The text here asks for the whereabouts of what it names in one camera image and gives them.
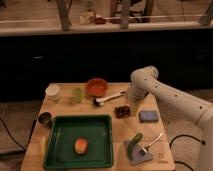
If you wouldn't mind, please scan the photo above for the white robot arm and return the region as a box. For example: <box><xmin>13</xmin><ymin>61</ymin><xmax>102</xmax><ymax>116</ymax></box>
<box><xmin>127</xmin><ymin>66</ymin><xmax>213</xmax><ymax>171</ymax></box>

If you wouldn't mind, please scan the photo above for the green plastic tray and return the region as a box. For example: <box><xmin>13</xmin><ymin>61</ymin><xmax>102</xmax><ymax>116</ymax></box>
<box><xmin>43</xmin><ymin>115</ymin><xmax>114</xmax><ymax>170</ymax></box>

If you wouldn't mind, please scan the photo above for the blue sponge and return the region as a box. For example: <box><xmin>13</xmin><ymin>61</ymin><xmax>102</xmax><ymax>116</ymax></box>
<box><xmin>139</xmin><ymin>111</ymin><xmax>159</xmax><ymax>122</ymax></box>

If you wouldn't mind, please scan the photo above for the green cucumber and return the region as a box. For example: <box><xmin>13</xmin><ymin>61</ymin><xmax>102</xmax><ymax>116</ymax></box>
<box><xmin>127</xmin><ymin>133</ymin><xmax>143</xmax><ymax>160</ymax></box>

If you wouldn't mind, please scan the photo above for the silver metal fork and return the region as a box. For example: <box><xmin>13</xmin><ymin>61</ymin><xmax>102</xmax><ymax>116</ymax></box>
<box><xmin>140</xmin><ymin>133</ymin><xmax>164</xmax><ymax>155</ymax></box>

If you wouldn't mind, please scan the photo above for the orange bowl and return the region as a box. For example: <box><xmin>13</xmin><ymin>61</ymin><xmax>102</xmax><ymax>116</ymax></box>
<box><xmin>85</xmin><ymin>78</ymin><xmax>108</xmax><ymax>97</ymax></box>

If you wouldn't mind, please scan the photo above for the green translucent cup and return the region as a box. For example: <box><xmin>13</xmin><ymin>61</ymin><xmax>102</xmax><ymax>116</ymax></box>
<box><xmin>72</xmin><ymin>88</ymin><xmax>83</xmax><ymax>103</ymax></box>

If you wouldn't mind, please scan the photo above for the orange peach fruit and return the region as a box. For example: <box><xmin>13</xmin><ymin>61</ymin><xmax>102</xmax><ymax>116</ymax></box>
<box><xmin>74</xmin><ymin>138</ymin><xmax>88</xmax><ymax>154</ymax></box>

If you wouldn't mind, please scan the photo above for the white lidded cup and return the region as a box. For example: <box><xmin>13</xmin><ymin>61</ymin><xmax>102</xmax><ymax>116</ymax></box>
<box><xmin>45</xmin><ymin>84</ymin><xmax>60</xmax><ymax>102</ymax></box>

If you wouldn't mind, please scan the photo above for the dark metal cup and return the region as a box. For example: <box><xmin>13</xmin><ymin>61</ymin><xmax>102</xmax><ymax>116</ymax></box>
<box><xmin>38</xmin><ymin>112</ymin><xmax>52</xmax><ymax>129</ymax></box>

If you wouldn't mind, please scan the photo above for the black cable right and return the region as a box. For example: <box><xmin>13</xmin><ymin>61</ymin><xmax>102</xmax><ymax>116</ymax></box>
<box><xmin>169</xmin><ymin>134</ymin><xmax>206</xmax><ymax>171</ymax></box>

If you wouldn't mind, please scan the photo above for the black cable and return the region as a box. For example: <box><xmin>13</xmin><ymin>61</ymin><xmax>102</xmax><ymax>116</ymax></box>
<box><xmin>0</xmin><ymin>117</ymin><xmax>37</xmax><ymax>152</ymax></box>
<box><xmin>169</xmin><ymin>134</ymin><xmax>206</xmax><ymax>171</ymax></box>

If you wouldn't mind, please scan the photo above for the black cable left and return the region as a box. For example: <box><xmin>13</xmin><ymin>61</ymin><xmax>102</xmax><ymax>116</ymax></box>
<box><xmin>0</xmin><ymin>117</ymin><xmax>37</xmax><ymax>152</ymax></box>

